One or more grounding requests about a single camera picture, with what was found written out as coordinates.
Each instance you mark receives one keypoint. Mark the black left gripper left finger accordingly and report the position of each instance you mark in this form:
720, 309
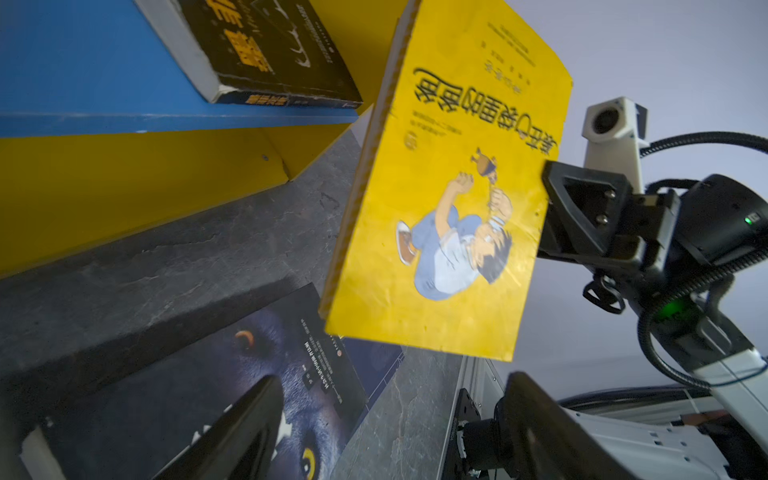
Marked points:
240, 444

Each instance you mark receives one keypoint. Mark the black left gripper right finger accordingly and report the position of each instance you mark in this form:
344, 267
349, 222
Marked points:
547, 442

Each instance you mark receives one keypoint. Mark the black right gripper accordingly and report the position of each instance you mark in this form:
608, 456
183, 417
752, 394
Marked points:
685, 225

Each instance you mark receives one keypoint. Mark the dark wolf cover book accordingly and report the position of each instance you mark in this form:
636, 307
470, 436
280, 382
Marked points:
137, 426

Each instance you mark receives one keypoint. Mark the yellow cartoon cover book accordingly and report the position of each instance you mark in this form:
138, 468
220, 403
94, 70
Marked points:
441, 231

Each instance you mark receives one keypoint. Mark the black book with yellow title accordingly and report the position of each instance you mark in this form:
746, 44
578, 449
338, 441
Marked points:
263, 53

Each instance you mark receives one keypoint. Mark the navy book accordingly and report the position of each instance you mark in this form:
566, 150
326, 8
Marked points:
375, 365

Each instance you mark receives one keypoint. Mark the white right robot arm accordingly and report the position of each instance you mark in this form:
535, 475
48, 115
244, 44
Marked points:
711, 421

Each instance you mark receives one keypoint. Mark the yellow wooden bookshelf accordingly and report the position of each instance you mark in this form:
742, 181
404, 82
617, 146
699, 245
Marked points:
103, 136

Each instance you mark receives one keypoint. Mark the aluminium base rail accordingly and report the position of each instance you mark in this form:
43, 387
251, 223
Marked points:
474, 384

